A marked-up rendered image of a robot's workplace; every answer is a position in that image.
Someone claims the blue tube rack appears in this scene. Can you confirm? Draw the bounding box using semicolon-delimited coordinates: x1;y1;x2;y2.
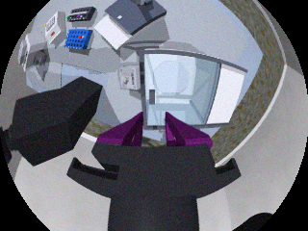
64;29;92;49

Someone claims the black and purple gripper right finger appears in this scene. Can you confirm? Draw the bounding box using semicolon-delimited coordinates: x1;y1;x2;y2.
165;112;213;149

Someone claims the white block with round holes on base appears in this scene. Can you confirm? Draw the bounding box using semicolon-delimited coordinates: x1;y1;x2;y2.
18;31;47;71

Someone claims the white block with grey holes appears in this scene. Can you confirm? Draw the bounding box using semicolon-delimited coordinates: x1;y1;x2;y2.
45;12;65;44

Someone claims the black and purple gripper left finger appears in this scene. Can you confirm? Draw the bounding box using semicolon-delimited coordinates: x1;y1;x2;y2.
96;112;143;146

